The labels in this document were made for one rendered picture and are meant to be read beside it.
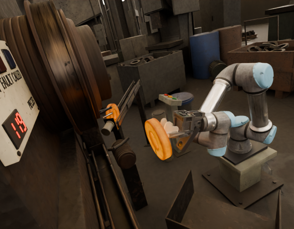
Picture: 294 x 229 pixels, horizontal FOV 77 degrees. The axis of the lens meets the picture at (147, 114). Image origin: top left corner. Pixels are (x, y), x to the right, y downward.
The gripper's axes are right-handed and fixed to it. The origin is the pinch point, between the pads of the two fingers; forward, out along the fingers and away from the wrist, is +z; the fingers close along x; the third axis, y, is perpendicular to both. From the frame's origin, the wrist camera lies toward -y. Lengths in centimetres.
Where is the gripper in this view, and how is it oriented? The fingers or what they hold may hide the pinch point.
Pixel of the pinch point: (156, 134)
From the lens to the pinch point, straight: 68.6
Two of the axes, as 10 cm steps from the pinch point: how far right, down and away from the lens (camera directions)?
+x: 3.9, 3.2, -8.6
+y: 0.4, -9.4, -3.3
